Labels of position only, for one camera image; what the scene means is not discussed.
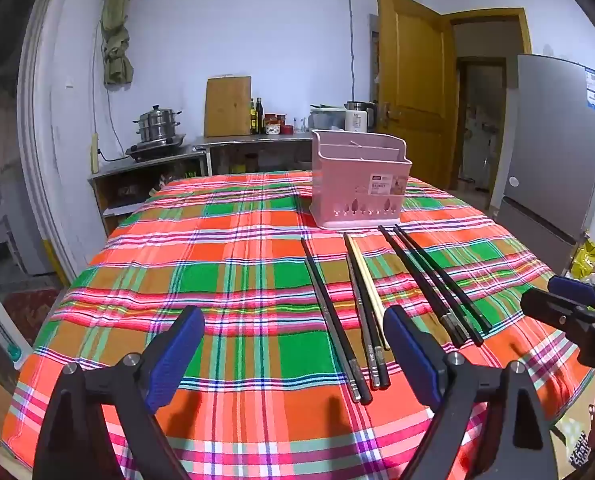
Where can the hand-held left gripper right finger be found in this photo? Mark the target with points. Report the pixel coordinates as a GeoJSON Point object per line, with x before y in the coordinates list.
{"type": "Point", "coordinates": [412, 355]}

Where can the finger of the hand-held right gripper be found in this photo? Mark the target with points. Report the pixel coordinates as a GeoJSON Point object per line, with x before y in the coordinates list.
{"type": "Point", "coordinates": [552, 310]}
{"type": "Point", "coordinates": [575, 287]}

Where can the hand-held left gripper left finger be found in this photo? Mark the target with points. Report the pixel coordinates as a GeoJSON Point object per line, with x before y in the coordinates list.
{"type": "Point", "coordinates": [175, 355]}

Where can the grey chopstick pair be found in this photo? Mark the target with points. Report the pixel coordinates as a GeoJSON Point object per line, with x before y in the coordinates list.
{"type": "Point", "coordinates": [382, 370]}

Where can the pink plastic utensil basket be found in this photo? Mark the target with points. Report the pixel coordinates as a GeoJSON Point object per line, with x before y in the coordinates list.
{"type": "Point", "coordinates": [357, 195]}

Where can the yellow plastic bag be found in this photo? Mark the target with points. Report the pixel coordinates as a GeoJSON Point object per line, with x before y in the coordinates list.
{"type": "Point", "coordinates": [587, 260]}

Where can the beige wooden chopstick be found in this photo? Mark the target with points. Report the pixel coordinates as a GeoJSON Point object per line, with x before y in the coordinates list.
{"type": "Point", "coordinates": [360, 272]}

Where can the plaid tablecloth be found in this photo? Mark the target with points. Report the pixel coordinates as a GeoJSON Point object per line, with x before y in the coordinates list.
{"type": "Point", "coordinates": [227, 270]}

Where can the grey refrigerator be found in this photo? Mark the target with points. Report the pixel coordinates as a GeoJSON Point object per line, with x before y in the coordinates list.
{"type": "Point", "coordinates": [552, 135]}

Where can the low steel shelf cabinet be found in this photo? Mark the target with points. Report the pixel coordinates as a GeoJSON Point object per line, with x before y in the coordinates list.
{"type": "Point", "coordinates": [127, 185]}

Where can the induction cooker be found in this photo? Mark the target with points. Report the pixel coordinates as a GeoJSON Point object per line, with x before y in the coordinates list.
{"type": "Point", "coordinates": [152, 151]}

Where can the yellowed power strip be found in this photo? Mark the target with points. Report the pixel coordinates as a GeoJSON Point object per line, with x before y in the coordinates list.
{"type": "Point", "coordinates": [95, 152]}

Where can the steel steamer pot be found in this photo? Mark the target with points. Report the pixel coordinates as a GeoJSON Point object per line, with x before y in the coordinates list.
{"type": "Point", "coordinates": [157, 122]}

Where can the white electric kettle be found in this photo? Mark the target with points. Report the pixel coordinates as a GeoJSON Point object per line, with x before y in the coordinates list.
{"type": "Point", "coordinates": [357, 120]}

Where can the olive oil bottle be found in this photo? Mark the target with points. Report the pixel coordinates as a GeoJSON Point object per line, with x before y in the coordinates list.
{"type": "Point", "coordinates": [253, 119]}

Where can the red label jar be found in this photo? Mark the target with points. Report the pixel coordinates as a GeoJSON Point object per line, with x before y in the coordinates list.
{"type": "Point", "coordinates": [272, 126]}

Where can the clear plastic container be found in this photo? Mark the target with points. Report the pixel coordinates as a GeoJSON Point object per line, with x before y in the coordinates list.
{"type": "Point", "coordinates": [327, 119]}

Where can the dark glass bottle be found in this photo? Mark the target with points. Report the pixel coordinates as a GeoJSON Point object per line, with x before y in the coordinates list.
{"type": "Point", "coordinates": [260, 117]}

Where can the wooden cutting board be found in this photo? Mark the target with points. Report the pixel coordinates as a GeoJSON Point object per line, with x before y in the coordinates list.
{"type": "Point", "coordinates": [227, 107]}

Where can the glass cup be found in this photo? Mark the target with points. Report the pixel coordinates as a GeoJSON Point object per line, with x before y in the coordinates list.
{"type": "Point", "coordinates": [300, 126]}

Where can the wooden door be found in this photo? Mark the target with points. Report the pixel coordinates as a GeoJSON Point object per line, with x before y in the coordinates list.
{"type": "Point", "coordinates": [412, 85]}

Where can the green hanging cloth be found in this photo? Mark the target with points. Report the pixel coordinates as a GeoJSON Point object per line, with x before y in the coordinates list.
{"type": "Point", "coordinates": [116, 35]}

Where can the white door frame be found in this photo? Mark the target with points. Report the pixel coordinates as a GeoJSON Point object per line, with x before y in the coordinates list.
{"type": "Point", "coordinates": [37, 135]}

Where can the wooden door frame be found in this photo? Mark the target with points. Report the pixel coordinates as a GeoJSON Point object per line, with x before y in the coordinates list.
{"type": "Point", "coordinates": [487, 14]}

